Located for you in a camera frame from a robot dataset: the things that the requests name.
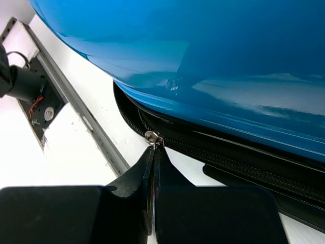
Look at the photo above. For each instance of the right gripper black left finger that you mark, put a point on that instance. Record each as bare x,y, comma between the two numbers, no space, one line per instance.
120,212

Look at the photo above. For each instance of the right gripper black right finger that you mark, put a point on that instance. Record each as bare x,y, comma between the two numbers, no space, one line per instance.
185,213

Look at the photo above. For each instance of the silver zipper pull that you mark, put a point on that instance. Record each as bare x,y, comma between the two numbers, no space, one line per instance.
155,139

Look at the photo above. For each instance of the blue hard-shell suitcase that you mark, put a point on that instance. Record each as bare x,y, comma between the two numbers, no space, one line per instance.
237,85

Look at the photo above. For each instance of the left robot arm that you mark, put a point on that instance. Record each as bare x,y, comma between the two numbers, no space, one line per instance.
18,82

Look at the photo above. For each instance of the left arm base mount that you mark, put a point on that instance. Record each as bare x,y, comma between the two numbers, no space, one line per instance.
42,111

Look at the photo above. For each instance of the aluminium rail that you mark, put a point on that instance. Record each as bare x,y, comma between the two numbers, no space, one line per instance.
74,136

